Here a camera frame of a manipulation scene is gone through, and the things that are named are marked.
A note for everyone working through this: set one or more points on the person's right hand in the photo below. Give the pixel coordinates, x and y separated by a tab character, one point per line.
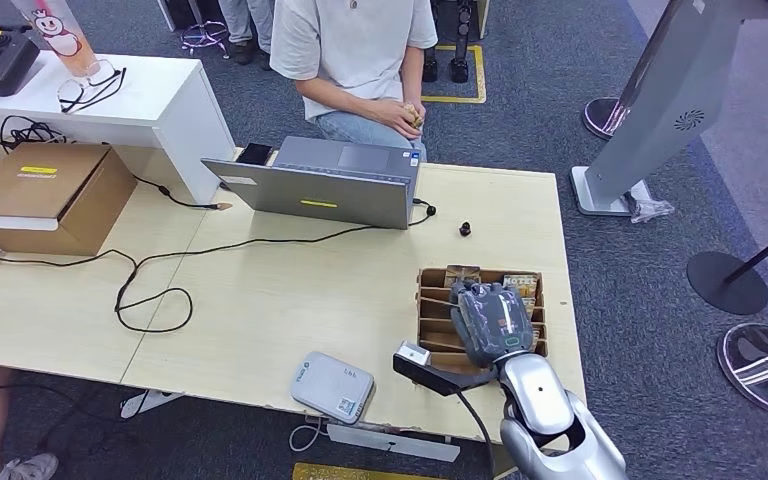
392	119

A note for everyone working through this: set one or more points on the person's left hand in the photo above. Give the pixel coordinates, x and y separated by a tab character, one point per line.
422	111

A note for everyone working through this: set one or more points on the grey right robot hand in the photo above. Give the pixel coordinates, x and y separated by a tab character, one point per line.
493	324

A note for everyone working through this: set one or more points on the wooden card organizer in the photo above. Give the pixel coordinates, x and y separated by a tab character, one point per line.
437	311

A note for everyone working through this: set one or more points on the person's left forearm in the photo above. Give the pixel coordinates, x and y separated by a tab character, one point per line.
412	73

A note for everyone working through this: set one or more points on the person's right forearm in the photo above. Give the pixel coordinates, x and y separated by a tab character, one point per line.
338	99

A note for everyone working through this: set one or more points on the hotel print key card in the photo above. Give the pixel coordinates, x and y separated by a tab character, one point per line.
530	308
522	285

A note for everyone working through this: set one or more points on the dark picture key card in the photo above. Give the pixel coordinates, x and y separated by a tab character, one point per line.
461	273

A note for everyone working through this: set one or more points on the grey card reader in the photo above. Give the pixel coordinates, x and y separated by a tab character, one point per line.
331	387

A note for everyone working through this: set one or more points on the small black knob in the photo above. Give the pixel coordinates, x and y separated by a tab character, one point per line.
465	229

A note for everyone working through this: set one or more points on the grey laptop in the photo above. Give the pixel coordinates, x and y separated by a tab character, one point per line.
318	192

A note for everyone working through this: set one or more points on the black phone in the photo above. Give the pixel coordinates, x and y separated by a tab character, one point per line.
255	154

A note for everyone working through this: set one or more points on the white table foot bar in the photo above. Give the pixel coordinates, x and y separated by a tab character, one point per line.
390	447

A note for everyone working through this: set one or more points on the pink tinted chrome base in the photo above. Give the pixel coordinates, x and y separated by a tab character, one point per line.
599	119

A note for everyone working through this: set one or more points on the clear plastic bag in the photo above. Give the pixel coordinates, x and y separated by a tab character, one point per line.
649	208

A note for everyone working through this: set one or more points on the yellow floor tape strip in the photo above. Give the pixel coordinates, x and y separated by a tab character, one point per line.
357	473

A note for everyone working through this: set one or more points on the black stanchion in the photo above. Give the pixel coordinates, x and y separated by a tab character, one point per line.
725	285

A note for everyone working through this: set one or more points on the silver kiosk stand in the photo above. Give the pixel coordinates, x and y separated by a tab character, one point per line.
662	99

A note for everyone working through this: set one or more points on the chrome stanchion base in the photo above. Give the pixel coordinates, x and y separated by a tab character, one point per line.
762	371

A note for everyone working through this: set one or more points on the black rimmed glasses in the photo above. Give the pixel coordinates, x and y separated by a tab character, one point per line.
76	93

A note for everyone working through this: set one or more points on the white table leg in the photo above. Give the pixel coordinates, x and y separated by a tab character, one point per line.
149	403

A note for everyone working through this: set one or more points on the brown cardboard box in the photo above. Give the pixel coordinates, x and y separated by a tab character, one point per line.
39	192

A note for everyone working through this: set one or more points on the black camera bracket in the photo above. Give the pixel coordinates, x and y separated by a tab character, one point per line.
437	379

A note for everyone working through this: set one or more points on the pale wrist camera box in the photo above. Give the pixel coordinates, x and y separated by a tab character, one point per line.
414	353

